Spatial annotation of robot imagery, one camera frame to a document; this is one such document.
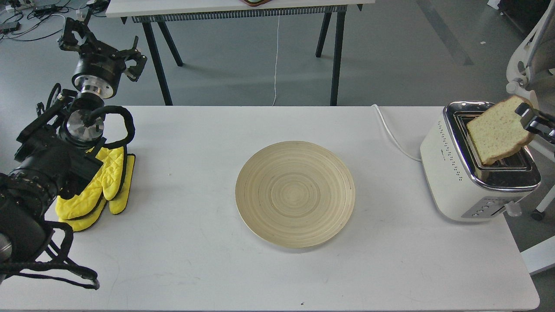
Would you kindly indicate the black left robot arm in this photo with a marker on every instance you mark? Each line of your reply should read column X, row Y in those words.
column 59, row 153

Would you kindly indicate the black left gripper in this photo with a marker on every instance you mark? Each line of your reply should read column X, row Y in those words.
column 95, row 72

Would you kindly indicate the white background table black legs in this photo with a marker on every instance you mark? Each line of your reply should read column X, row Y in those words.
column 148, row 12

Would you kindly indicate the brown object on background table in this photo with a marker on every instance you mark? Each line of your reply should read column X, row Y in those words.
column 255, row 3

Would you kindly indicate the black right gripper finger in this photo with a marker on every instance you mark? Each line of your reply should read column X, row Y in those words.
column 537, row 122

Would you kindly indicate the slice of bread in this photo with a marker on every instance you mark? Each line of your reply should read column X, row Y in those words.
column 498, row 133

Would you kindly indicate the yellow oven mitt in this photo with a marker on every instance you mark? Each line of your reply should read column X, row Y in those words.
column 106, row 184
column 115, row 206

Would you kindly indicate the round bamboo plate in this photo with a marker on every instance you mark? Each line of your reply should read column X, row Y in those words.
column 295, row 194

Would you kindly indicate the white two-slot toaster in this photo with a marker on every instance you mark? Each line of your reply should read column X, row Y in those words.
column 462, row 187

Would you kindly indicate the yellow oven mitt upper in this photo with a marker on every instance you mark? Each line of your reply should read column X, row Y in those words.
column 106, row 184

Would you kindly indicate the yellow oven mitt lower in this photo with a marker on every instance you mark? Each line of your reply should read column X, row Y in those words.
column 115, row 206

